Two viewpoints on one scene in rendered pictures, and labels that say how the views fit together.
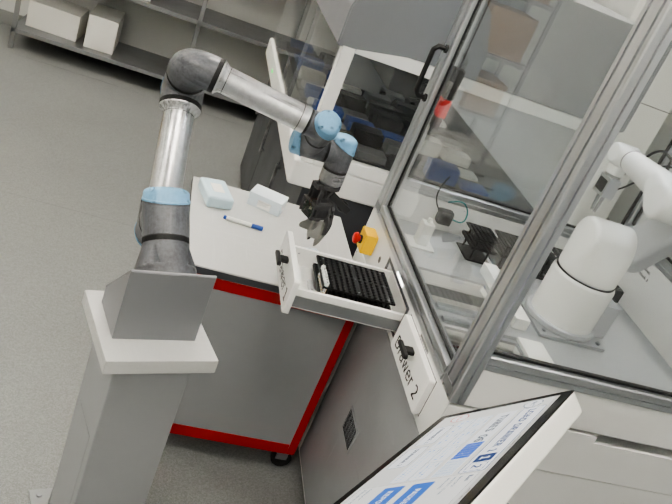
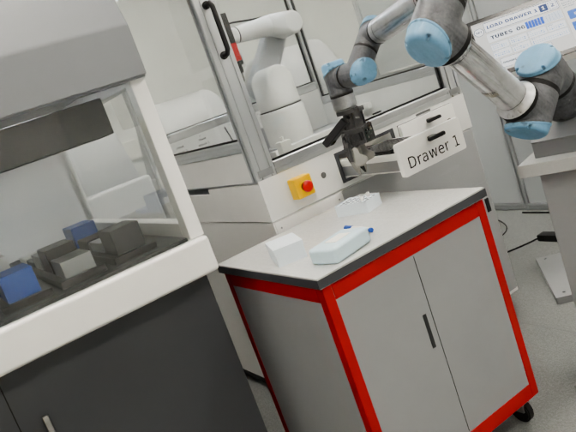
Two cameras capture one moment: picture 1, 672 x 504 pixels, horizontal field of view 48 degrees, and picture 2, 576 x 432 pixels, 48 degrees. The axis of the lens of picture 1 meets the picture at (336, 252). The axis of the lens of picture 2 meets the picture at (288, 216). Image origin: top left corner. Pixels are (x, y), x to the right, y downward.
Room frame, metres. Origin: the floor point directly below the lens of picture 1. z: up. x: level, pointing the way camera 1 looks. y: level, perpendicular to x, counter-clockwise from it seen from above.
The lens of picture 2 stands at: (2.79, 2.06, 1.22)
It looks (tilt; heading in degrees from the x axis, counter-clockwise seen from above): 11 degrees down; 259
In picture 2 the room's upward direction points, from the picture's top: 20 degrees counter-clockwise
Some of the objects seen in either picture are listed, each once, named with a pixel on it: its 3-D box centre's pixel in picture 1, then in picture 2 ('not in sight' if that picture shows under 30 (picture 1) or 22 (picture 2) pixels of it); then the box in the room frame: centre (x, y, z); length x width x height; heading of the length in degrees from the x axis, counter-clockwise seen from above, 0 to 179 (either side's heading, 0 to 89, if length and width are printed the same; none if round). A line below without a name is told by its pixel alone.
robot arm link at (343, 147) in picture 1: (340, 153); (337, 78); (2.12, 0.10, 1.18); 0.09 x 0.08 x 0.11; 110
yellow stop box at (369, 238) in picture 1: (366, 240); (302, 186); (2.30, -0.08, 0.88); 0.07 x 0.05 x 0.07; 18
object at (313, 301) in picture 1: (353, 289); (390, 154); (1.96, -0.09, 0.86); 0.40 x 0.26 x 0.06; 108
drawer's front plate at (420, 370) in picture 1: (411, 361); (429, 127); (1.69, -0.29, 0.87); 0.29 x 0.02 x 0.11; 18
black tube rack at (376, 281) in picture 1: (351, 287); (391, 153); (1.96, -0.08, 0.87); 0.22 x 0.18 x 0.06; 108
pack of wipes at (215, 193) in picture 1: (215, 193); (339, 245); (2.38, 0.47, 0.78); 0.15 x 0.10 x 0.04; 32
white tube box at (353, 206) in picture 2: not in sight; (358, 205); (2.18, 0.09, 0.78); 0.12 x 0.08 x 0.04; 126
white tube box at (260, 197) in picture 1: (267, 200); (285, 249); (2.49, 0.30, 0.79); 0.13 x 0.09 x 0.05; 88
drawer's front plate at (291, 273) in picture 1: (287, 270); (430, 147); (1.89, 0.11, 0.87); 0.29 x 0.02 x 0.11; 18
